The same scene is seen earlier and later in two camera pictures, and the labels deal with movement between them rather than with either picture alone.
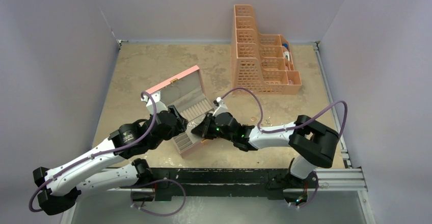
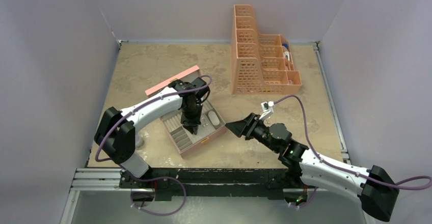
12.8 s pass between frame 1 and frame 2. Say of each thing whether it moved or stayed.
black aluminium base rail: stayed
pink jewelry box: stayed
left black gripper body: moved
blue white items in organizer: stayed
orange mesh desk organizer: stayed
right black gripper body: moved
